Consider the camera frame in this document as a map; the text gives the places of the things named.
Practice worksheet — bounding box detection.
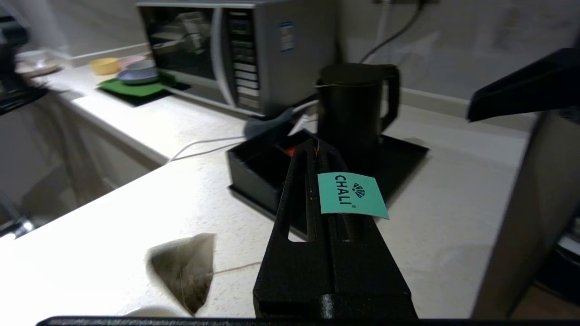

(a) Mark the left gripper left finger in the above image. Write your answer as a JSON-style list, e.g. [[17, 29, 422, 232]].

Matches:
[[253, 139, 331, 320]]

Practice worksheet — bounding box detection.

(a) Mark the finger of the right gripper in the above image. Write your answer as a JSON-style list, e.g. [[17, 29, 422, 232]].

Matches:
[[467, 48, 580, 123]]

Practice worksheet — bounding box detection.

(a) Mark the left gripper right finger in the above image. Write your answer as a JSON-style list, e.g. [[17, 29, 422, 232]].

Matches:
[[317, 140, 412, 295]]

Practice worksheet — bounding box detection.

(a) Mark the pyramid tea bag teal tag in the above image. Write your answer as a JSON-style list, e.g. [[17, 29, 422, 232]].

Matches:
[[146, 171, 390, 317]]

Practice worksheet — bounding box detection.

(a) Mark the black electric kettle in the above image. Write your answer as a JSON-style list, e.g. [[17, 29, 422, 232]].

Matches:
[[315, 62, 401, 159]]

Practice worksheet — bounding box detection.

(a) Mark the black compartment organizer box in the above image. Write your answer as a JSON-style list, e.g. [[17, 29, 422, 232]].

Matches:
[[227, 128, 327, 213]]

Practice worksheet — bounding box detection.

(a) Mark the black serving tray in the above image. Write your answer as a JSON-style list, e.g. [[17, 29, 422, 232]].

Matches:
[[228, 133, 430, 240]]

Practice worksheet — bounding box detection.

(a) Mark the white sachet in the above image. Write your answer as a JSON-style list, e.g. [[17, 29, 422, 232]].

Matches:
[[288, 115, 309, 136]]

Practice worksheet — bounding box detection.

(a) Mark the grey folded cloth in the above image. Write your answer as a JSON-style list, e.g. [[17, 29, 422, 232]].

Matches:
[[244, 108, 300, 139]]

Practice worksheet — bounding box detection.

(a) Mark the silver microwave oven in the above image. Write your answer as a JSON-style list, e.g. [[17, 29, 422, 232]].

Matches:
[[136, 0, 338, 117]]

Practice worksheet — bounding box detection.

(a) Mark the white base cabinet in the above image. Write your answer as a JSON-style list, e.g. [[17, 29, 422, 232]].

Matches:
[[27, 88, 169, 227]]

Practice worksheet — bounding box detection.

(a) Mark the green mat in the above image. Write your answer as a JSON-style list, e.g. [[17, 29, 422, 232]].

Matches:
[[97, 72, 191, 107]]

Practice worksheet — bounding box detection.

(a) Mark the small grey bowl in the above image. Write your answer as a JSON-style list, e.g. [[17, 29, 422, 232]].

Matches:
[[125, 60, 157, 77]]

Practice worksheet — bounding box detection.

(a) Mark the purple plate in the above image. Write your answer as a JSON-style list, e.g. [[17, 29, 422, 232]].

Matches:
[[117, 70, 159, 86]]

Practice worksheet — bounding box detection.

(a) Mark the yellow bowl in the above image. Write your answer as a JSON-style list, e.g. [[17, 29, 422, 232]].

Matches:
[[89, 58, 121, 76]]

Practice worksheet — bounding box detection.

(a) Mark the black round tabletop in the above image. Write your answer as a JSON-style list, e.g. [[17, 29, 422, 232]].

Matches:
[[0, 86, 50, 116]]

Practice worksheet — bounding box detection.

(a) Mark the beige round plate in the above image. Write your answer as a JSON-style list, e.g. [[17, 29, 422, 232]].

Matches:
[[16, 59, 63, 77]]

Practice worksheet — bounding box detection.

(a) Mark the small white cup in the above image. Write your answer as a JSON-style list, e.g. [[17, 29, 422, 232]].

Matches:
[[18, 49, 51, 66]]

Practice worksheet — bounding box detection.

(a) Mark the black power cable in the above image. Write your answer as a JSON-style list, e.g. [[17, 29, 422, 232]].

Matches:
[[360, 0, 429, 64]]

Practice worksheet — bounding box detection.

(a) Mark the thin white cord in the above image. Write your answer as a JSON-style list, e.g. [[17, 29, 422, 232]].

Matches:
[[169, 136, 247, 163]]

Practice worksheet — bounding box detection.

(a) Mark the thick white power cable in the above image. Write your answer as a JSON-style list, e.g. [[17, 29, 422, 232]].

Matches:
[[290, 2, 391, 115]]

